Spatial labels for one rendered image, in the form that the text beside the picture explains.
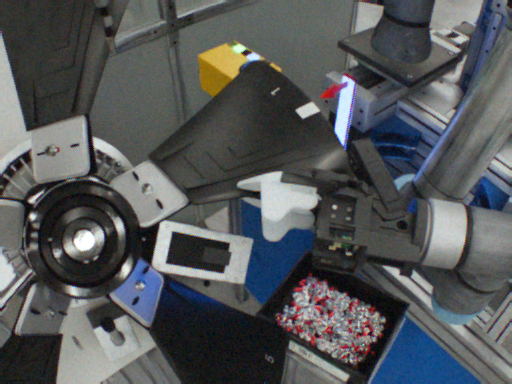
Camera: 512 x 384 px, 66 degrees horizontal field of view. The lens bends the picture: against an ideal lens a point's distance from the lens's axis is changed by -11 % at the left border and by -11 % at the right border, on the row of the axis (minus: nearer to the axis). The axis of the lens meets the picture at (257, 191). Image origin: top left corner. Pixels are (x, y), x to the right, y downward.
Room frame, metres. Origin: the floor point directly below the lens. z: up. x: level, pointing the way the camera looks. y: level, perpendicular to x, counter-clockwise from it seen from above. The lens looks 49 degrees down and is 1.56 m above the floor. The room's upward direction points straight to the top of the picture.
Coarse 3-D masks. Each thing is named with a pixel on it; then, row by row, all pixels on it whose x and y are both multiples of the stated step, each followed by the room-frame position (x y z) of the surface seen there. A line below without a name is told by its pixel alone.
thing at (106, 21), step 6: (102, 12) 0.33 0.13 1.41; (108, 12) 0.33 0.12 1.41; (102, 18) 0.33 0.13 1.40; (108, 18) 0.33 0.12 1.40; (102, 24) 0.33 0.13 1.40; (108, 24) 0.33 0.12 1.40; (108, 30) 0.33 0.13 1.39; (108, 36) 0.33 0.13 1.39; (108, 42) 0.33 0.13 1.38; (114, 42) 0.33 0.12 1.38; (108, 48) 0.33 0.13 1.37; (114, 48) 0.33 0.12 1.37; (114, 54) 0.33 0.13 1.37
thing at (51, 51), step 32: (0, 0) 0.48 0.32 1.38; (32, 0) 0.46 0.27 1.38; (64, 0) 0.45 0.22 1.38; (128, 0) 0.44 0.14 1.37; (32, 32) 0.43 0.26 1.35; (64, 32) 0.42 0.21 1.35; (96, 32) 0.41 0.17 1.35; (32, 64) 0.40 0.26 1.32; (64, 64) 0.39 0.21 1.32; (96, 64) 0.38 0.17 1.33; (32, 96) 0.38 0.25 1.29; (64, 96) 0.36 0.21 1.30; (32, 128) 0.35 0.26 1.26
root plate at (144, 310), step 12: (144, 264) 0.28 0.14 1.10; (132, 276) 0.25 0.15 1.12; (144, 276) 0.26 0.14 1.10; (156, 276) 0.27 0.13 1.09; (120, 288) 0.23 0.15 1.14; (132, 288) 0.24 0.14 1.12; (144, 288) 0.25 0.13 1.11; (156, 288) 0.26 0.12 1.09; (120, 300) 0.21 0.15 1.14; (132, 300) 0.22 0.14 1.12; (144, 300) 0.23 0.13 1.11; (156, 300) 0.24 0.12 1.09; (132, 312) 0.20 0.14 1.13; (144, 312) 0.21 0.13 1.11; (144, 324) 0.20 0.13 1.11
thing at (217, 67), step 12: (216, 48) 0.84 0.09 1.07; (228, 48) 0.84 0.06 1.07; (204, 60) 0.80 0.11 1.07; (216, 60) 0.79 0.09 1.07; (228, 60) 0.79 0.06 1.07; (240, 60) 0.79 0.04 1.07; (204, 72) 0.80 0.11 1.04; (216, 72) 0.76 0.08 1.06; (228, 72) 0.74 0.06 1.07; (204, 84) 0.80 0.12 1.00; (216, 84) 0.77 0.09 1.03
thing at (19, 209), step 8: (0, 200) 0.25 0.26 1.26; (8, 200) 0.25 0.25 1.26; (0, 208) 0.25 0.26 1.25; (8, 208) 0.25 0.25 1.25; (16, 208) 0.25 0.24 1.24; (0, 216) 0.25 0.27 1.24; (8, 216) 0.25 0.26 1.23; (16, 216) 0.25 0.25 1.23; (24, 216) 0.25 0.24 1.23; (0, 224) 0.25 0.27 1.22; (8, 224) 0.25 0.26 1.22; (16, 224) 0.25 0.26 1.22; (0, 232) 0.25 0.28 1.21; (8, 232) 0.25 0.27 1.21; (16, 232) 0.25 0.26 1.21; (0, 240) 0.25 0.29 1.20; (8, 240) 0.25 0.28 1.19; (16, 240) 0.25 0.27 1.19; (0, 248) 0.24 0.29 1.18; (8, 248) 0.25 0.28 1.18; (16, 248) 0.25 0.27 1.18
